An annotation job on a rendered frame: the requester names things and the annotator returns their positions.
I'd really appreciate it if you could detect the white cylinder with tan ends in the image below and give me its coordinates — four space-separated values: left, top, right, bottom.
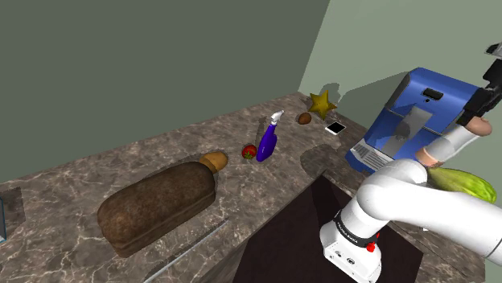
414 117 493 168

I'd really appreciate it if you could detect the blue coffee machine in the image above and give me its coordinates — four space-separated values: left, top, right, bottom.
344 67 484 176

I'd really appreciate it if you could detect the green squash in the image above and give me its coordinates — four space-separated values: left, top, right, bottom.
426 166 498 205

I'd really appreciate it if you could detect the white phone with black screen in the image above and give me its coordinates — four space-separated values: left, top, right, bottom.
324 121 348 136

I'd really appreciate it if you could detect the yellow star figure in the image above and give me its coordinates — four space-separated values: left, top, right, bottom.
307 90 338 121

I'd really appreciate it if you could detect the purple spray bottle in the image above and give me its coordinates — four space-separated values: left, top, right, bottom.
256 109 286 163

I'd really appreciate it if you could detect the dark robot stand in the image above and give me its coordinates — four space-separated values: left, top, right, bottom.
231 174 425 283

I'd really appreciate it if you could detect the red strawberry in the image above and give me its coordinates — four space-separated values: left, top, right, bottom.
241 144 258 161

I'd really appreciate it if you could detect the tan potato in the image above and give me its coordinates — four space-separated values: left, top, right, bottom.
198 150 229 175

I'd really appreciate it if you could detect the dark brown bread loaf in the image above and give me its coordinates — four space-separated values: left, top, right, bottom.
97 161 217 259

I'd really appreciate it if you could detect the blue box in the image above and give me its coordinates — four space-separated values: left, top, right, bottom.
0 195 7 244

